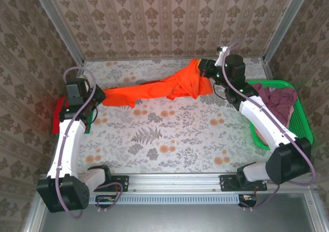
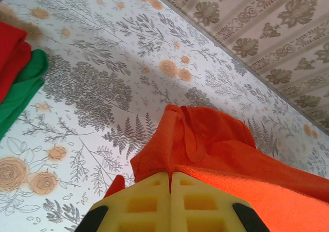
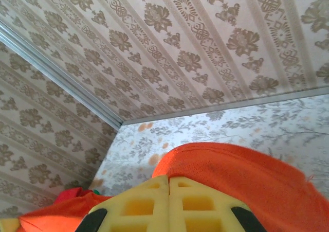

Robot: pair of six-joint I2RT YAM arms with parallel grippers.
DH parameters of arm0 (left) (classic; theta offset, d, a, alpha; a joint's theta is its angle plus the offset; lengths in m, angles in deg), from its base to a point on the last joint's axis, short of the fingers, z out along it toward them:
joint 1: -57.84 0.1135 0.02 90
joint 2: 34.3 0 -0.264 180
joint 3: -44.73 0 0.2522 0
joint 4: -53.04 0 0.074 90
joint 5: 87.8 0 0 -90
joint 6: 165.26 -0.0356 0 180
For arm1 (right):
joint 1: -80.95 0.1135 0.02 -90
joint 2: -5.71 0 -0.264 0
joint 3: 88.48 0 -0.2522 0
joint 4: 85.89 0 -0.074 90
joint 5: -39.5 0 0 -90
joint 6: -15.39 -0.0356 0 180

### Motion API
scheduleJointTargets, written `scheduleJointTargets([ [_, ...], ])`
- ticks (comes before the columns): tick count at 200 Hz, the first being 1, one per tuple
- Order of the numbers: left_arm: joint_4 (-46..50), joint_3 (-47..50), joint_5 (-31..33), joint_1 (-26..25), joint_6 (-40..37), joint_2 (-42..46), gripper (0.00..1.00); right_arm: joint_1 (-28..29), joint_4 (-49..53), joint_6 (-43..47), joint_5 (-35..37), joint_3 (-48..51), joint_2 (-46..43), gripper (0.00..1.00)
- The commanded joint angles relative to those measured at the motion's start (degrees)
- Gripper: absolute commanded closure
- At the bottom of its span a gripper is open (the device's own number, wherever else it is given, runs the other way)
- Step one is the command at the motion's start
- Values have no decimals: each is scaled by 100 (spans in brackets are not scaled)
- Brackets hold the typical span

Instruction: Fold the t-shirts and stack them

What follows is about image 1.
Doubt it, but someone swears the orange t-shirt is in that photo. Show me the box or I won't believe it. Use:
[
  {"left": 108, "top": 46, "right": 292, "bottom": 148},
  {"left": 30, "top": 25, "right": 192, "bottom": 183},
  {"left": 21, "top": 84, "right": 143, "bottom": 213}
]
[{"left": 102, "top": 58, "right": 213, "bottom": 109}]

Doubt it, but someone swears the red folded t-shirt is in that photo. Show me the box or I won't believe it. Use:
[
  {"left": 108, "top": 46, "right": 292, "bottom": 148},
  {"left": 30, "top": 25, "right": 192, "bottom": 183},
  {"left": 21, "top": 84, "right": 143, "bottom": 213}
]
[{"left": 51, "top": 97, "right": 70, "bottom": 136}]

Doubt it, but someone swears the mauve crumpled t-shirt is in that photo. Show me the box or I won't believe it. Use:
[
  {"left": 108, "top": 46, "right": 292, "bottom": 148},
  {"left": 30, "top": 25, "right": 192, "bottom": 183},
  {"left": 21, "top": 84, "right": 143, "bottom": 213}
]
[{"left": 250, "top": 84, "right": 299, "bottom": 126}]

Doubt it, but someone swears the green plastic basket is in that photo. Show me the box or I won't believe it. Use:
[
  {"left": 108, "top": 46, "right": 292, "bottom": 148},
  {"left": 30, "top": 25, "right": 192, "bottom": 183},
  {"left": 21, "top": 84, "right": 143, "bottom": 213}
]
[{"left": 246, "top": 79, "right": 315, "bottom": 150}]

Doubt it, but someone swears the grey metal front shelf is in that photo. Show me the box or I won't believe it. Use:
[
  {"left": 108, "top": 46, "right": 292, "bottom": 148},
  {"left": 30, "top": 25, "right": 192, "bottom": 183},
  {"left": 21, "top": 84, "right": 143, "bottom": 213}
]
[{"left": 23, "top": 190, "right": 329, "bottom": 232}]

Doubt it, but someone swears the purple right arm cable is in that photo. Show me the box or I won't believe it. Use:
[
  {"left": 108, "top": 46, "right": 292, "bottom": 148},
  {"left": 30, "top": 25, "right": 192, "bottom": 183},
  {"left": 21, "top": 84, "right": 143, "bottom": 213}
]
[{"left": 222, "top": 42, "right": 317, "bottom": 212}]

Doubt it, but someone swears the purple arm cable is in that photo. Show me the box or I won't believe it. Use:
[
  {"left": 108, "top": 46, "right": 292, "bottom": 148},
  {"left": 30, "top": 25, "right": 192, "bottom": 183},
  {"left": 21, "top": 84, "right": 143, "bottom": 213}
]
[
  {"left": 222, "top": 42, "right": 317, "bottom": 212},
  {"left": 54, "top": 66, "right": 123, "bottom": 220}
]

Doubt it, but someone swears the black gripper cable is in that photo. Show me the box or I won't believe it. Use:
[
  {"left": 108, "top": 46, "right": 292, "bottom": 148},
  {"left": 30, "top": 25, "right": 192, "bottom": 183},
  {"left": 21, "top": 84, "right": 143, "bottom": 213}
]
[
  {"left": 91, "top": 108, "right": 100, "bottom": 127},
  {"left": 212, "top": 81, "right": 228, "bottom": 100}
]

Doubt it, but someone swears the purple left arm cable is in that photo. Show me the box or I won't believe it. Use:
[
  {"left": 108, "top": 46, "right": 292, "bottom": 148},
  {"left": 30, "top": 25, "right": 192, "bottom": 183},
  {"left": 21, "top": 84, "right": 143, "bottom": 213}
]
[{"left": 54, "top": 66, "right": 123, "bottom": 220}]

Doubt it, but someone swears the aluminium frame post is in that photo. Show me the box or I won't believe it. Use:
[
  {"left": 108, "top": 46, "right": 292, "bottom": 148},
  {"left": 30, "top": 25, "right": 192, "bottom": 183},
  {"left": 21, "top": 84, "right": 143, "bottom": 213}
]
[
  {"left": 263, "top": 0, "right": 313, "bottom": 63},
  {"left": 29, "top": 0, "right": 84, "bottom": 65}
]

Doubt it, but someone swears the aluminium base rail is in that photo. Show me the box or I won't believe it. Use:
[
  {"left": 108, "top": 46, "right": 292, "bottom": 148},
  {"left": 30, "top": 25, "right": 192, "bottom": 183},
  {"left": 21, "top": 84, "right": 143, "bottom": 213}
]
[{"left": 38, "top": 174, "right": 313, "bottom": 193}]

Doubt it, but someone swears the grey slotted cable duct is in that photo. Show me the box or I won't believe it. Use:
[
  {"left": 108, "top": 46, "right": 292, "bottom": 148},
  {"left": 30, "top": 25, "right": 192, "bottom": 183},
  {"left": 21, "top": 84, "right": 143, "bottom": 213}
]
[{"left": 88, "top": 193, "right": 241, "bottom": 205}]

